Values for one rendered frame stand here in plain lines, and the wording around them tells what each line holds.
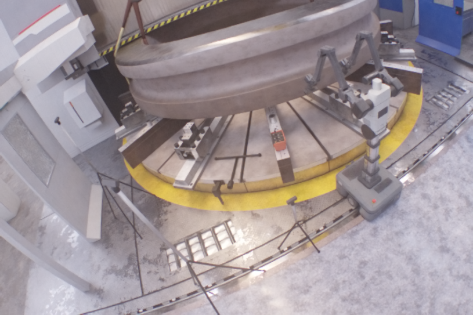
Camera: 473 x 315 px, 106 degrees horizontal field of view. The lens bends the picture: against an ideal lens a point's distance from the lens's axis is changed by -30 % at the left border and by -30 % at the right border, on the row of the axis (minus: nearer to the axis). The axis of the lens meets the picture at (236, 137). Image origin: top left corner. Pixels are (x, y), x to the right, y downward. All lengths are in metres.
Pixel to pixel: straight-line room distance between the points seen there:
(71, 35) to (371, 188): 4.09
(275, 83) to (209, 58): 0.80
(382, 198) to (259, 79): 1.88
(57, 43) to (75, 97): 2.10
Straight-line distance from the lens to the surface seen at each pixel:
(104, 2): 5.55
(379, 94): 2.07
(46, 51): 3.90
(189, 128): 3.26
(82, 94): 5.63
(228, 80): 3.04
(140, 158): 4.16
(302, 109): 3.85
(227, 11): 7.20
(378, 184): 2.87
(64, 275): 3.54
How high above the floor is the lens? 2.50
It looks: 37 degrees down
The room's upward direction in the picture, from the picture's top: 21 degrees counter-clockwise
